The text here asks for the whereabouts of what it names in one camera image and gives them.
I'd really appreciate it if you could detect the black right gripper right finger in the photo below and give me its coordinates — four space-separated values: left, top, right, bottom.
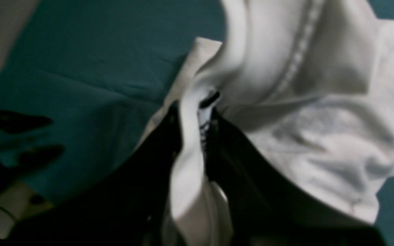
206 110 385 246

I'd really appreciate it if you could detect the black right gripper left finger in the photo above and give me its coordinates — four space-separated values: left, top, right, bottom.
9 103 181 246

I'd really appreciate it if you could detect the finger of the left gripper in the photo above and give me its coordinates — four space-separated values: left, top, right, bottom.
0 110 65 194

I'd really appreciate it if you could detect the white T-shirt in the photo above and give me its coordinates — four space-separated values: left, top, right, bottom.
140 0 394 246

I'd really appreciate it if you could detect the blue table cloth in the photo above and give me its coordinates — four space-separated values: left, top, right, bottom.
0 0 394 246

